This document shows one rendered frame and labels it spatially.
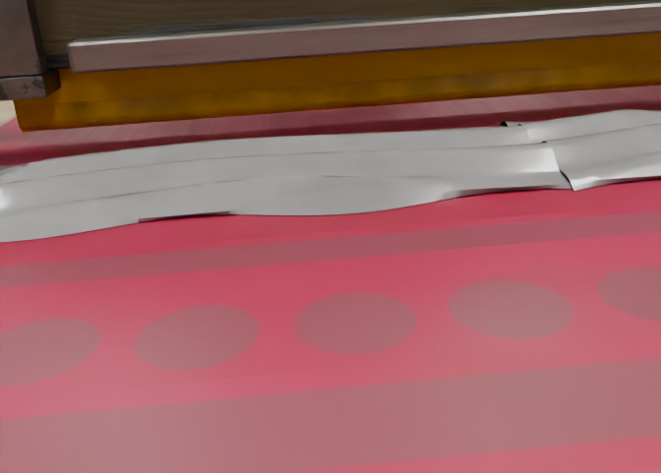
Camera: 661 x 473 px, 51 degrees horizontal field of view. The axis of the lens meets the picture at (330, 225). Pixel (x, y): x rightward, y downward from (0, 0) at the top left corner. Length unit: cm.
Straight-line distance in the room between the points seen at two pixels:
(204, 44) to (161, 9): 2
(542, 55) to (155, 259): 18
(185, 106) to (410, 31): 9
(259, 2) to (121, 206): 10
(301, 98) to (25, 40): 10
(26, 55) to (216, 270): 13
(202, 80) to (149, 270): 13
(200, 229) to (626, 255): 10
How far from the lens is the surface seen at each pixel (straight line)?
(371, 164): 20
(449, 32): 26
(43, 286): 17
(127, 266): 17
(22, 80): 27
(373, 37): 25
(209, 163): 21
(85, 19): 27
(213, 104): 28
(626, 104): 31
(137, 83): 28
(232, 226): 18
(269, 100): 28
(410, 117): 29
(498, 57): 29
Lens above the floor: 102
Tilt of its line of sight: 22 degrees down
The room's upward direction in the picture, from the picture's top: 4 degrees counter-clockwise
